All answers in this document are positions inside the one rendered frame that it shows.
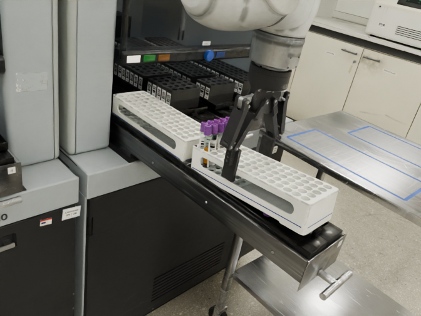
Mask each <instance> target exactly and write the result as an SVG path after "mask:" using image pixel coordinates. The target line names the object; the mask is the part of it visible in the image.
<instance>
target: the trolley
mask: <svg viewBox="0 0 421 316"><path fill-rule="evenodd" d="M279 135H280V136H281V140H279V141H278V140H276V141H275V145H276V146H278V147H280V148H282V149H283V150H285V151H287V152H289V153H290V154H292V155H294V156H296V157H297V158H299V159H301V160H302V161H305V162H306V163H308V164H310V165H311V166H313V167H315V168H317V169H318V172H317V175H316V179H319V180H321V181H323V180H324V178H325V174H327V175H329V176H331V177H333V178H335V179H336V180H338V181H340V182H342V183H343V184H345V185H347V186H349V187H350V188H352V189H354V190H356V191H358V192H359V193H361V194H363V195H364V196H366V197H368V198H370V199H372V200H373V201H375V202H377V203H378V204H381V205H382V206H384V207H386V208H387V209H389V210H391V211H393V212H394V213H397V214H398V215H400V216H401V217H403V218H405V219H407V220H409V221H411V222H412V223H414V224H416V225H417V226H420V227H421V145H420V144H418V143H416V142H413V141H411V140H408V139H406V138H404V137H402V136H399V135H397V134H394V133H393V132H390V131H388V130H385V129H383V128H381V127H379V126H376V125H374V124H371V123H370V122H367V121H365V120H362V119H360V118H358V117H356V116H354V115H351V114H349V113H346V112H344V111H342V110H341V111H338V112H333V113H327V114H324V115H319V116H316V117H311V118H306V119H303V120H298V121H295V122H290V123H286V124H285V129H284V134H283V135H281V134H279ZM242 242H243V239H242V238H240V237H239V236H238V235H237V234H235V233H234V238H233V241H232V245H231V250H230V253H229V257H228V261H227V265H226V270H225V273H224V278H223V280H222V285H221V289H220V292H219V297H218V300H217V305H214V306H212V307H211V308H210V309H209V316H227V314H226V310H227V306H226V302H227V298H228V294H229V290H230V287H231V283H232V279H235V281H237V282H238V283H239V284H240V285H241V286H242V287H243V288H245V289H246V290H247V291H248V292H249V293H250V294H251V295H252V296H253V297H254V298H255V299H256V300H257V301H258V302H260V303H261V304H262V305H263V306H264V307H265V308H266V309H268V310H269V311H270V312H271V313H272V314H273V315H274V316H416V315H414V314H413V313H412V312H410V311H409V310H407V309H406V308H405V307H403V306H401V305H400V304H399V303H397V302H396V301H394V300H393V299H392V298H390V297H389V296H388V295H386V294H385V293H383V292H382V291H381V290H379V289H378V288H377V287H375V286H373V285H372V284H371V283H369V282H368V281H366V280H365V279H364V278H362V277H361V276H360V275H358V274H357V273H355V272H354V271H353V270H351V269H349V268H348V267H347V266H345V265H344V264H342V263H341V262H340V261H338V260H336V261H335V262H334V263H333V264H332V265H330V266H329V267H328V268H327V269H326V270H324V271H325V272H327V274H329V275H331V276H332V277H333V278H335V279H337V278H338V277H339V276H340V275H342V274H343V273H344V272H345V271H347V270H350V271H351V272H352V274H353V276H352V277H351V278H350V279H349V280H347V281H346V282H345V283H344V284H343V285H342V286H341V287H340V288H339V289H337V291H336V292H334V293H333V294H332V295H331V296H330V297H329V298H327V299H326V300H325V301H323V300H321V299H320V297H319V294H320V293H321V292H322V291H323V290H324V289H325V288H326V287H328V286H329V285H330V284H329V283H327V282H326V281H324V280H323V279H322V278H320V277H319V276H317V277H316V278H314V279H313V280H311V281H310V282H309V283H308V284H307V285H305V286H304V287H303V288H302V289H301V290H299V291H298V292H297V289H298V287H299V284H300V283H299V282H298V281H296V280H295V279H294V278H293V277H291V276H290V275H288V274H287V273H286V272H285V271H283V270H282V269H280V267H278V266H277V265H275V264H274V263H273V262H272V261H271V260H269V259H268V258H266V257H265V256H264V255H262V256H260V257H259V258H256V259H255V260H253V261H251V262H249V263H248V264H246V265H244V266H242V267H240V268H239V269H237V270H235V269H236V265H237V260H238V257H239V253H240V250H241V246H242Z"/></svg>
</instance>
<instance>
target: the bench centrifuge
mask: <svg viewBox="0 0 421 316"><path fill-rule="evenodd" d="M365 32H366V33H368V34H370V36H373V37H376V36H379V37H382V38H386V39H389V40H393V41H397V42H399V43H404V44H406V45H410V46H414V47H418V48H421V0H376V1H375V4H374V6H373V9H372V12H371V15H370V18H369V20H368V24H367V26H366V29H365Z"/></svg>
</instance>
